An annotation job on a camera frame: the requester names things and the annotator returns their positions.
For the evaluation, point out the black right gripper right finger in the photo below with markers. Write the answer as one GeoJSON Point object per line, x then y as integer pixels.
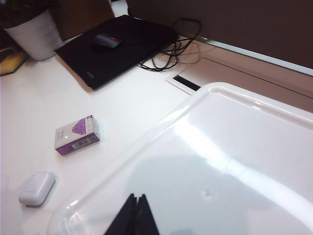
{"type": "Point", "coordinates": [146, 218]}

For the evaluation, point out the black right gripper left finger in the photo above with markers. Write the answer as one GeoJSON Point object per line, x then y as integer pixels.
{"type": "Point", "coordinates": [127, 218]}

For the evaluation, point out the white earbuds case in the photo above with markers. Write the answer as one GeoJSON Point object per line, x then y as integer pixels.
{"type": "Point", "coordinates": [36, 188]}

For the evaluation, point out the purple white tissue pack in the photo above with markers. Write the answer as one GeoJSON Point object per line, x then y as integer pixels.
{"type": "Point", "coordinates": [73, 137]}

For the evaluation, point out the black laptop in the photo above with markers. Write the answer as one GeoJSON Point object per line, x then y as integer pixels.
{"type": "Point", "coordinates": [117, 61]}

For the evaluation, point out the black computer mouse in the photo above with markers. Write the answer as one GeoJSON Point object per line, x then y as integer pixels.
{"type": "Point", "coordinates": [105, 40]}

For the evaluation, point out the yellow object with black rim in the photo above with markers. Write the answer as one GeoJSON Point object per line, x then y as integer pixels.
{"type": "Point", "coordinates": [12, 62]}

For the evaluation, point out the white plant pot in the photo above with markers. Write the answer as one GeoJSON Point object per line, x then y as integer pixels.
{"type": "Point", "coordinates": [36, 36]}

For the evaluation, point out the dark desk partition panel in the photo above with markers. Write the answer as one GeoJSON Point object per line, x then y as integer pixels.
{"type": "Point", "coordinates": [244, 24]}

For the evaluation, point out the white three-drawer cabinet frame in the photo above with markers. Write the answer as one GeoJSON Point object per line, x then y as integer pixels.
{"type": "Point", "coordinates": [220, 159]}

